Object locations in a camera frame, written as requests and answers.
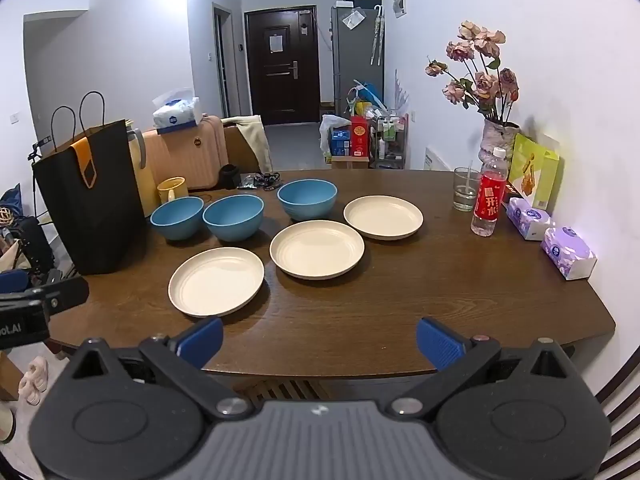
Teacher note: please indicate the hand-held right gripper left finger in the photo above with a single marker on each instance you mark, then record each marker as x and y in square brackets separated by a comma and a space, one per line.
[202, 342]

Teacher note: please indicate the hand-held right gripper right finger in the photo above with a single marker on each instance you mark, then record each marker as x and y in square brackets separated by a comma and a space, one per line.
[440, 342]

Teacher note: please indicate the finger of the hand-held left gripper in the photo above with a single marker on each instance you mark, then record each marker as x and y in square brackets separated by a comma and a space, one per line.
[65, 294]
[12, 281]

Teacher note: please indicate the cream plate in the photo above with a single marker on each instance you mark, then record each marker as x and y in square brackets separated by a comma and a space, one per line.
[383, 217]
[216, 282]
[317, 250]

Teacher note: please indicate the blue bowl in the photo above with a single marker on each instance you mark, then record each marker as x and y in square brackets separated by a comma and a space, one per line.
[233, 217]
[306, 200]
[177, 220]

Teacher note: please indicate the dark luggage bag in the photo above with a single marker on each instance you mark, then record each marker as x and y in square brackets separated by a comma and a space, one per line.
[27, 245]

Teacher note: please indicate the white pink shoe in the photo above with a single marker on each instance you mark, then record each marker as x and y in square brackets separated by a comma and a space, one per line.
[29, 392]
[37, 367]

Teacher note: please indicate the black paper bag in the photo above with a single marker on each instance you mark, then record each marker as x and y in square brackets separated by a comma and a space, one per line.
[95, 220]

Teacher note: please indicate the drinking glass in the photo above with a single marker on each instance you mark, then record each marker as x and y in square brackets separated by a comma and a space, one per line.
[465, 197]

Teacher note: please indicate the yellow mug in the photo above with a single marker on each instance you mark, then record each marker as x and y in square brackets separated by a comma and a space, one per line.
[172, 190]

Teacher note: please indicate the red label water bottle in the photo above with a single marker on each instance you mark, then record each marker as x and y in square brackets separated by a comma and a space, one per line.
[487, 197]

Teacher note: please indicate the purple tissue pack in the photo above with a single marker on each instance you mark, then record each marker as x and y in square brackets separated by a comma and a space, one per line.
[530, 217]
[567, 252]

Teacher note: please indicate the dark plastic pouch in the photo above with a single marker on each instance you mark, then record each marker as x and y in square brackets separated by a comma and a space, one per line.
[246, 181]

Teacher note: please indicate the black cylindrical cup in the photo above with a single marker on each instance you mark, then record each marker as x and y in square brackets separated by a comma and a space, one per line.
[230, 176]

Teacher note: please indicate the white straw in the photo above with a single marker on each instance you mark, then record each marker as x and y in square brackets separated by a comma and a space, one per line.
[468, 176]

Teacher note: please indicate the white sign board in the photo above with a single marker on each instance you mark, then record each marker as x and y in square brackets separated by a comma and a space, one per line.
[435, 160]

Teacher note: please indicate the pink suitcase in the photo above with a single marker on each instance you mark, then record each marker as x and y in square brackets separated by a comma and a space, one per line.
[185, 155]

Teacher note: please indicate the dark slatted chair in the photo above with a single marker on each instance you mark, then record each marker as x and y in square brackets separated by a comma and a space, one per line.
[620, 405]

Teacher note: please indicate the yellow green snack box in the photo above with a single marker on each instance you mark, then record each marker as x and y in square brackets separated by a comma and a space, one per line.
[537, 170]

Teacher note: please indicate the wooden chair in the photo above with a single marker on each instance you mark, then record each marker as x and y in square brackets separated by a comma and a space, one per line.
[240, 147]

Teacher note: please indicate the cardboard box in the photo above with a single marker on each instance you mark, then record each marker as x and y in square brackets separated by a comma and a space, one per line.
[350, 161]

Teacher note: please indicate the beige cloth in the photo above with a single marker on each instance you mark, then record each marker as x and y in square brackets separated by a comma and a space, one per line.
[255, 142]

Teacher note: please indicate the white blue tissue pack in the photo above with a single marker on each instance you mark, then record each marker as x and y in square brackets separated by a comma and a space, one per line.
[175, 112]

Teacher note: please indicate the metal storage rack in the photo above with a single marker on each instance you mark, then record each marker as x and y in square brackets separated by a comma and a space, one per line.
[392, 135]

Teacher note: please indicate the red carton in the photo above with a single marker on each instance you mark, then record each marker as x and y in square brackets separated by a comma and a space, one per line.
[359, 135]

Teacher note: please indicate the blue carton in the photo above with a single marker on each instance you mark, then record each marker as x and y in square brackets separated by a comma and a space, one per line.
[340, 141]

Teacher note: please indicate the white plastic bag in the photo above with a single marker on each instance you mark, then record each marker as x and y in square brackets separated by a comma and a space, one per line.
[330, 124]

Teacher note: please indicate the blue shopping bag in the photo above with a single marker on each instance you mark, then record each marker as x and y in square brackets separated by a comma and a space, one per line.
[367, 92]

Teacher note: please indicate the dried pink roses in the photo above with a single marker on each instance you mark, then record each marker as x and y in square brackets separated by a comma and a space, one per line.
[482, 82]

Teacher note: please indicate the dark brown door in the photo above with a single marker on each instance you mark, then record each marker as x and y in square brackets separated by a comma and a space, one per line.
[282, 75]

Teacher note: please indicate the grey interior door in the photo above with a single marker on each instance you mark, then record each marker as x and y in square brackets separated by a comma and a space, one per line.
[225, 60]

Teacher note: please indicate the grey refrigerator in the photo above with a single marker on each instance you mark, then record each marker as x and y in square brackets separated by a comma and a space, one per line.
[357, 60]

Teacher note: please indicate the paper door notice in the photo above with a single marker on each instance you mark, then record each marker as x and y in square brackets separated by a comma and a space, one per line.
[275, 42]

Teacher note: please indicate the folded umbrella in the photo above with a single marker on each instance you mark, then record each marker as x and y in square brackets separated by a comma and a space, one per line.
[377, 35]

